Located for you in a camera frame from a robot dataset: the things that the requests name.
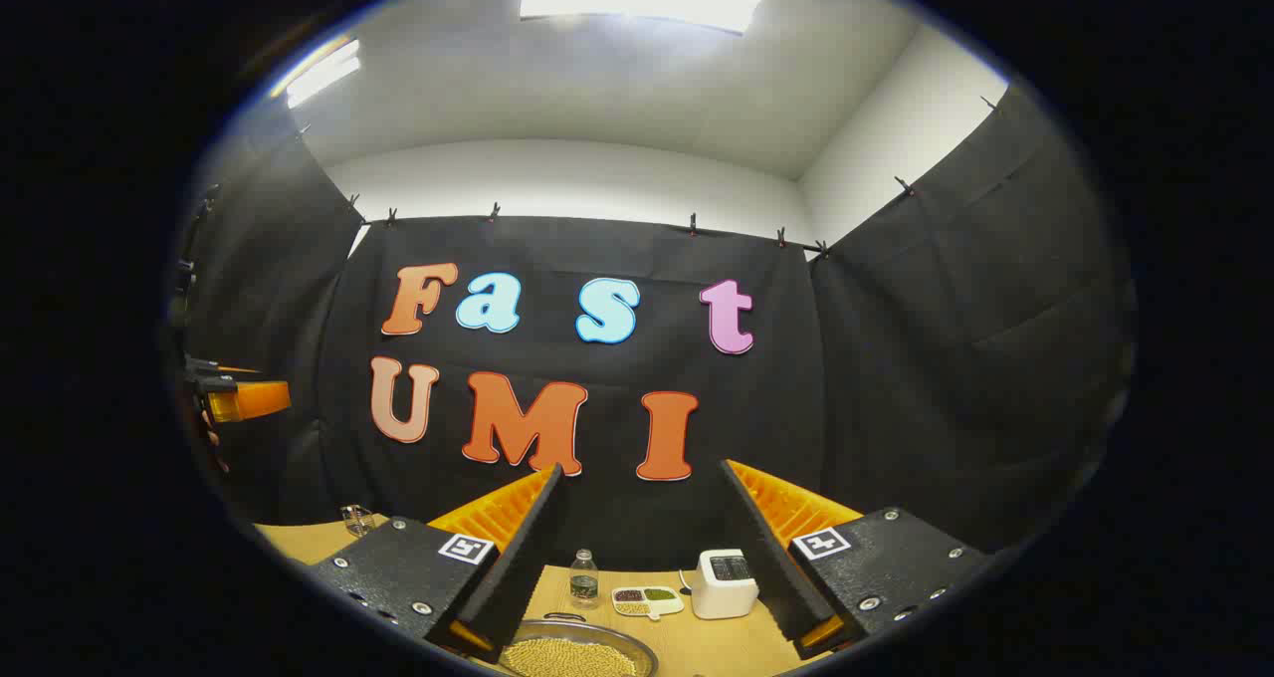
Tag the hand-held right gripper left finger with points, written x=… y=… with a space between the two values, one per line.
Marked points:
x=523 y=567

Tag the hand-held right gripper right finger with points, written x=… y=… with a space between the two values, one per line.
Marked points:
x=771 y=567

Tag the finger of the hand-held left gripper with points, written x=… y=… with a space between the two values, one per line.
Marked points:
x=254 y=400

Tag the steel pot with soybeans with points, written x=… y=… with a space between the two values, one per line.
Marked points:
x=567 y=659

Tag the white toaster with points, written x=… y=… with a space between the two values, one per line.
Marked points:
x=725 y=587

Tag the clear plastic water bottle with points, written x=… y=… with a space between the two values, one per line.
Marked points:
x=584 y=582

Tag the white divided bean dish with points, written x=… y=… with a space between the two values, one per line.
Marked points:
x=647 y=600

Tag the glass beaker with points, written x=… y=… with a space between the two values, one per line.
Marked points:
x=358 y=521

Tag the narrow ceiling light panel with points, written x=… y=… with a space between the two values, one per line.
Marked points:
x=323 y=75

